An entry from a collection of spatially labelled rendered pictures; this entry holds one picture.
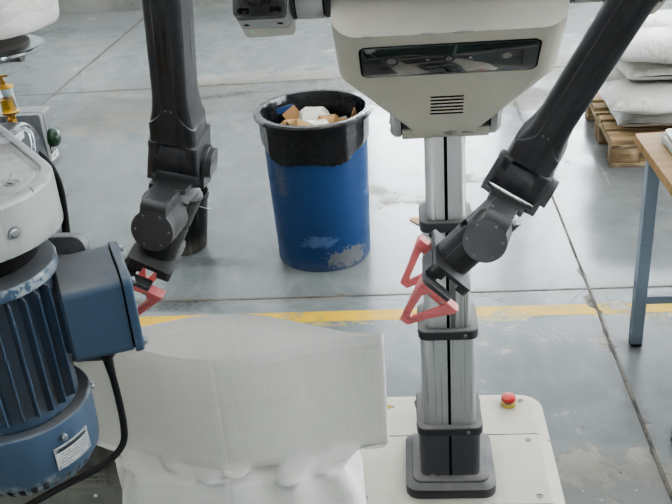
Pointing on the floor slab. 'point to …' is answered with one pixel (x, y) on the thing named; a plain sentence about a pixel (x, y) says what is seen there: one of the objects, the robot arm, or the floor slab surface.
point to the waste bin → (319, 179)
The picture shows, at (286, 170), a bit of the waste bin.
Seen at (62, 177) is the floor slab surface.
